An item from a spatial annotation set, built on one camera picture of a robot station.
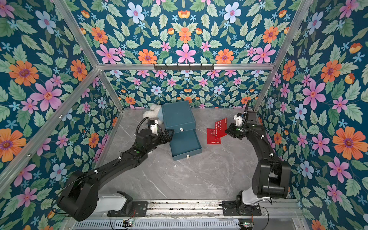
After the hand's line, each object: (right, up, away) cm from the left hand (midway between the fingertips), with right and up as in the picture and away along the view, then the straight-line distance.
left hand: (170, 130), depth 83 cm
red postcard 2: (+31, +1, +8) cm, 33 cm away
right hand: (+35, +1, +3) cm, 36 cm away
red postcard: (+26, -6, +21) cm, 34 cm away
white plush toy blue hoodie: (-16, +13, +26) cm, 33 cm away
